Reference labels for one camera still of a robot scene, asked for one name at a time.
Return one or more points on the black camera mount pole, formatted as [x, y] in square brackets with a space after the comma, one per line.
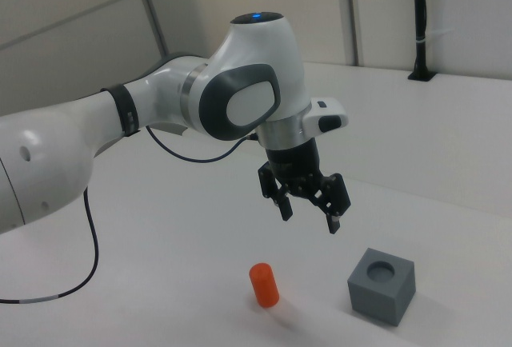
[420, 23]

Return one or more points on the grey metal partition post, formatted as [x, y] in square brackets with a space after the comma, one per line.
[352, 15]

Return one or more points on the grey block with round hole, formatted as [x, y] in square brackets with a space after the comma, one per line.
[376, 299]

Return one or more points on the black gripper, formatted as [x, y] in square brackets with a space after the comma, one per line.
[294, 163]

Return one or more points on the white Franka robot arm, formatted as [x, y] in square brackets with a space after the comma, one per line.
[248, 63]

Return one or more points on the orange cylinder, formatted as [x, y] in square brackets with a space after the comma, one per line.
[264, 285]

